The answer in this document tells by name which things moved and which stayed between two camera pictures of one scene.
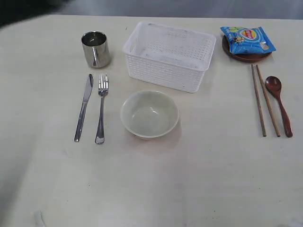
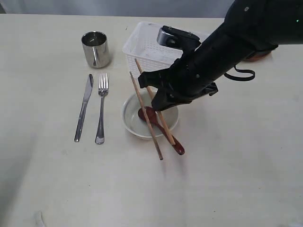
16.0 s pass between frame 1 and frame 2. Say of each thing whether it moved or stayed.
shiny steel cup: stayed
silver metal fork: stayed
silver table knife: stayed
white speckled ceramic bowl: stayed
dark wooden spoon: moved
